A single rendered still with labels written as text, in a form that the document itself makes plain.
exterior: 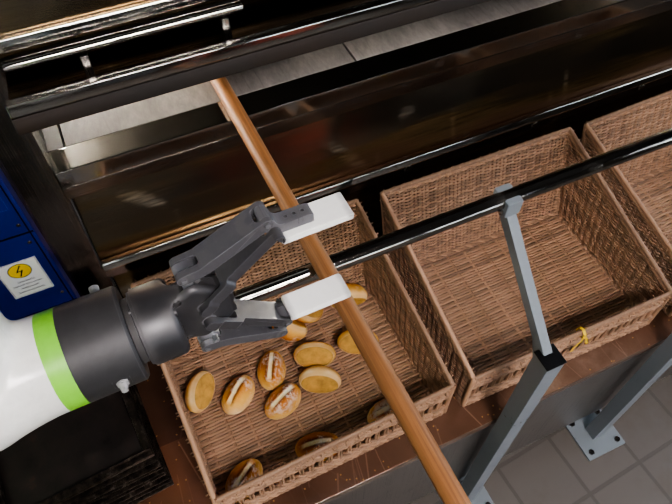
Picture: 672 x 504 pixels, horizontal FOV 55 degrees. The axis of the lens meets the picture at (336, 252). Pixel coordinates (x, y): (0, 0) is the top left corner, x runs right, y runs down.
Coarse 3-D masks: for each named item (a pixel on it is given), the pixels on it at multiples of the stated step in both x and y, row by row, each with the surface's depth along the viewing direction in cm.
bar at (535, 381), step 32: (608, 160) 114; (512, 192) 109; (544, 192) 111; (416, 224) 105; (448, 224) 106; (512, 224) 111; (352, 256) 102; (512, 256) 114; (256, 288) 98; (288, 288) 99; (544, 352) 116; (544, 384) 121; (640, 384) 170; (512, 416) 135; (608, 416) 190; (608, 448) 201; (480, 480) 171
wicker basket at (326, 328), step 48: (336, 240) 154; (384, 288) 154; (336, 336) 159; (384, 336) 159; (432, 384) 148; (192, 432) 133; (240, 432) 145; (288, 432) 145; (336, 432) 145; (384, 432) 139; (288, 480) 135
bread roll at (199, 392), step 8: (200, 376) 146; (208, 376) 148; (192, 384) 145; (200, 384) 145; (208, 384) 147; (192, 392) 144; (200, 392) 145; (208, 392) 147; (192, 400) 143; (200, 400) 144; (208, 400) 146; (192, 408) 143; (200, 408) 144
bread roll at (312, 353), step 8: (304, 344) 151; (312, 344) 151; (320, 344) 151; (328, 344) 152; (296, 352) 151; (304, 352) 150; (312, 352) 150; (320, 352) 150; (328, 352) 150; (296, 360) 151; (304, 360) 151; (312, 360) 151; (320, 360) 151; (328, 360) 151
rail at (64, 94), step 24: (384, 0) 96; (408, 0) 97; (432, 0) 99; (288, 24) 93; (312, 24) 93; (336, 24) 94; (216, 48) 89; (240, 48) 91; (120, 72) 86; (144, 72) 87; (168, 72) 88; (24, 96) 84; (48, 96) 84; (72, 96) 85
